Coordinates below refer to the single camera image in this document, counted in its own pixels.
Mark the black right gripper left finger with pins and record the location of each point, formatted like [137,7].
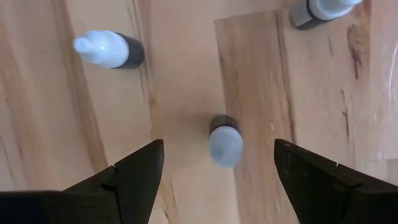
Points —
[133,186]

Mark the small food coloring bottle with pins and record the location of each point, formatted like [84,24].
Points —
[225,146]
[105,48]
[323,9]

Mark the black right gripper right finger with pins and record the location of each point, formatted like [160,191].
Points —
[311,186]

